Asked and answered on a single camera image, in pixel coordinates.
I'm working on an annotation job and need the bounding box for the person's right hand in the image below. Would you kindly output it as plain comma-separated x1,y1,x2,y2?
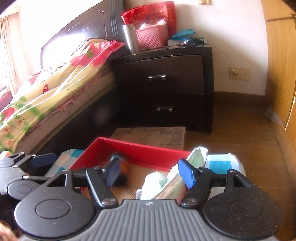
0,221,18,241

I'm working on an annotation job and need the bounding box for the blue white checkered tablecloth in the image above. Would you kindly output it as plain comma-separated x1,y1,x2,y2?
43,148,247,197

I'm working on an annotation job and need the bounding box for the red cardboard box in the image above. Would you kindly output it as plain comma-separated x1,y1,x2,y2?
70,137,190,202

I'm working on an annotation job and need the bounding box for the wooden stool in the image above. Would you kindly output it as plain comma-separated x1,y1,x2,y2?
111,126,186,150

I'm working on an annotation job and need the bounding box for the bed with floral quilt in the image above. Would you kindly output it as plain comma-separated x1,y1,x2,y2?
1,39,128,154

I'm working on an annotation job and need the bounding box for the dark wooden nightstand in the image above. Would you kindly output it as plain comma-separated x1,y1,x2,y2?
112,46,214,134

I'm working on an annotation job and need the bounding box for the teal object on nightstand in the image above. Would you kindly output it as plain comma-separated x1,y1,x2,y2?
170,29,196,40

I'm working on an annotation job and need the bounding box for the pink plastic basket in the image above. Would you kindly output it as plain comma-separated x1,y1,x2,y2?
136,25,169,50

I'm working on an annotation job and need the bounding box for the steel thermos flask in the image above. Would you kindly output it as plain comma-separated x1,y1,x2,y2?
122,24,139,54

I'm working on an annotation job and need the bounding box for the dark wooden headboard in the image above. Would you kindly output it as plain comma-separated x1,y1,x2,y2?
40,1,126,69

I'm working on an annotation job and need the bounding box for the red plastic bag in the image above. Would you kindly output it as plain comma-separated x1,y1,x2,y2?
121,1,177,37

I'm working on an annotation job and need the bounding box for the wooden wardrobe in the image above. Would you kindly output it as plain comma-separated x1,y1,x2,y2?
260,0,296,241

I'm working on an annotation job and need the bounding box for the beige wall socket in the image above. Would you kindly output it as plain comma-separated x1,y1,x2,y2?
229,67,251,81

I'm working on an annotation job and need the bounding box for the thin charger wire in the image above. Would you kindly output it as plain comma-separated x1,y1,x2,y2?
206,42,237,75

